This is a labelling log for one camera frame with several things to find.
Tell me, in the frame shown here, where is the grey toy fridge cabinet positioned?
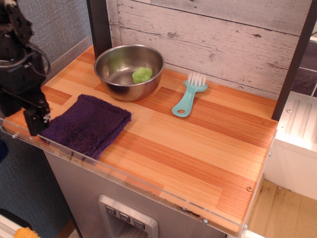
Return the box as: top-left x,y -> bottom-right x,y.
45,152 -> 226,238

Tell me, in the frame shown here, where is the green toy vegetable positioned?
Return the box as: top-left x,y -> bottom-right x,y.
132,67 -> 153,84

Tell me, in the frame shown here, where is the black cable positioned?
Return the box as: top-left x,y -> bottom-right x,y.
0,42 -> 52,77

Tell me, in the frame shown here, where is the yellow object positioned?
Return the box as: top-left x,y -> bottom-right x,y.
13,228 -> 39,238

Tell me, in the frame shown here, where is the purple towel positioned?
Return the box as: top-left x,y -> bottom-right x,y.
41,94 -> 132,160

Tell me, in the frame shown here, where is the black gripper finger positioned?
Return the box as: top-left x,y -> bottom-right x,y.
23,109 -> 51,136

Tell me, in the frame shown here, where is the ice dispenser panel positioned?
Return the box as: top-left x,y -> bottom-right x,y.
98,194 -> 159,238

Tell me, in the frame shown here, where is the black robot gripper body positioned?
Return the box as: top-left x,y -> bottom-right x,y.
0,51 -> 49,117

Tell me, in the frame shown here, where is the teal scrub brush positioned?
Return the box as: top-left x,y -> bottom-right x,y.
172,72 -> 208,118

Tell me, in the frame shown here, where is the metal pot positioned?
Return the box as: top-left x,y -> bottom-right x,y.
94,45 -> 164,102

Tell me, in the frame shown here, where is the dark vertical post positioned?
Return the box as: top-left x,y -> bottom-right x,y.
271,0 -> 317,121
86,0 -> 112,58

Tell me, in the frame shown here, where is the white toy sink unit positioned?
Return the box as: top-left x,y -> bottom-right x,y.
264,92 -> 317,199

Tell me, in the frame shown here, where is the dark vertical post right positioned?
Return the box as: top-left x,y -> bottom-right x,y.
271,0 -> 317,121

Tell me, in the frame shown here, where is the clear acrylic edge guard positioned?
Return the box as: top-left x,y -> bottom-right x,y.
2,115 -> 270,238

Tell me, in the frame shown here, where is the dark vertical post left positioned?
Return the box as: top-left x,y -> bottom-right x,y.
86,0 -> 112,58

